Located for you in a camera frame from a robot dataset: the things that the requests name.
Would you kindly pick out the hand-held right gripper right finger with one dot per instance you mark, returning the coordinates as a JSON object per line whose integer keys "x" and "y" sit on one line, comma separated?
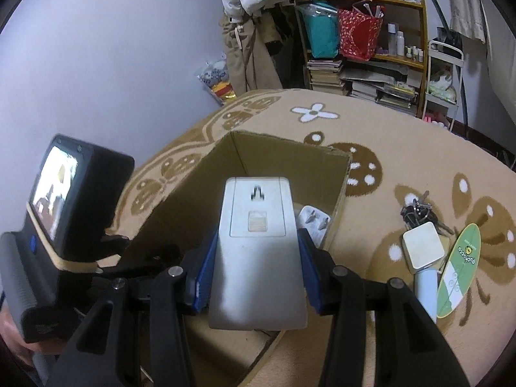
{"x": 309, "y": 274}

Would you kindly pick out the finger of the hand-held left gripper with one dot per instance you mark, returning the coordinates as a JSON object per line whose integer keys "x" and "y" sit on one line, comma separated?
{"x": 145, "y": 256}

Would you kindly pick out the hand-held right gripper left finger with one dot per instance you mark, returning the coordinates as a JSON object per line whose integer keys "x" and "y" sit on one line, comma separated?
{"x": 203, "y": 278}

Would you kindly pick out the white device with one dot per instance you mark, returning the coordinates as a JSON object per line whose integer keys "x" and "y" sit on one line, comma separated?
{"x": 258, "y": 258}

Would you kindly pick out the brown cardboard box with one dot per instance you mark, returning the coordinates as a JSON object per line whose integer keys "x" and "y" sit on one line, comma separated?
{"x": 274, "y": 157}

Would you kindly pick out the bunch of keys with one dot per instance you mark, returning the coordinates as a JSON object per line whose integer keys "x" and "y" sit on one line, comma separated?
{"x": 415, "y": 211}

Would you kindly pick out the person's left hand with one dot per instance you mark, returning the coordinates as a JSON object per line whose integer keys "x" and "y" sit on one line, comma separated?
{"x": 14, "y": 340}

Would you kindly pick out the white plug adapter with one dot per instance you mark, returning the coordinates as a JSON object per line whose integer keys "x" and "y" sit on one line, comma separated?
{"x": 316, "y": 223}

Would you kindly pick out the white square charger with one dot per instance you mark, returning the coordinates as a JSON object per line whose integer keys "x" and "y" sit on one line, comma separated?
{"x": 420, "y": 248}

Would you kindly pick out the green oval card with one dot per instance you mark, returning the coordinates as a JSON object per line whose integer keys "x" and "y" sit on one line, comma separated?
{"x": 459, "y": 270}

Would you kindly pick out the clear bag of plush toys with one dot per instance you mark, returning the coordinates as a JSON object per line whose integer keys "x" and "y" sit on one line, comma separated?
{"x": 215, "y": 80}

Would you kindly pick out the beige coat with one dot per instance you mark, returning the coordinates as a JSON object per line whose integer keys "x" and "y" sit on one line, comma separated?
{"x": 246, "y": 56}

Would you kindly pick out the row of pink bottles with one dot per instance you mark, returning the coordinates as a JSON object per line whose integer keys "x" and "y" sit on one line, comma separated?
{"x": 435, "y": 121}

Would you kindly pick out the pile of books and magazines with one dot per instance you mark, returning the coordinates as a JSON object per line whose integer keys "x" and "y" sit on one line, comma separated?
{"x": 379, "y": 88}

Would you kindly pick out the stack of old books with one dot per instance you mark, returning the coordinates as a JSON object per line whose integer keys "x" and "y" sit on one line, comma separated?
{"x": 324, "y": 75}

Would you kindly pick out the pale green packet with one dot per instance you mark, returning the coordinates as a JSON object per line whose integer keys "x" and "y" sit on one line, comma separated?
{"x": 442, "y": 92}

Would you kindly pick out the black hanging coat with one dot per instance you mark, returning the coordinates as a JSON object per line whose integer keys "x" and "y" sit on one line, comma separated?
{"x": 282, "y": 44}

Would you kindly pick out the white brown plush toy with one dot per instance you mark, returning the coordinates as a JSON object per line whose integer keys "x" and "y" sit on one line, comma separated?
{"x": 440, "y": 78}

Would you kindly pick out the teal bag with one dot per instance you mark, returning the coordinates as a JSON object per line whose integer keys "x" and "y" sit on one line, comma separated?
{"x": 321, "y": 32}

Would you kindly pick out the red patterned gift bag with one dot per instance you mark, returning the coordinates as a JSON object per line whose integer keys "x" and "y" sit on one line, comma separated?
{"x": 358, "y": 34}

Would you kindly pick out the row of cosmetic bottles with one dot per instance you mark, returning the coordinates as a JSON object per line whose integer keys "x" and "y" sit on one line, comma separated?
{"x": 399, "y": 42}

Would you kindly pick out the white trolley cart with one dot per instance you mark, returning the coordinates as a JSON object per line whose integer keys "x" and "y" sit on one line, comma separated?
{"x": 457, "y": 72}

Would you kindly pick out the wooden shelf unit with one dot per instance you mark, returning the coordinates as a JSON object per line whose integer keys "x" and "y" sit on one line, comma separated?
{"x": 423, "y": 20}

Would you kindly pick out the beige floral curtain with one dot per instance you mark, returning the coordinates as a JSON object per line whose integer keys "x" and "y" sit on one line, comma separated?
{"x": 465, "y": 4}

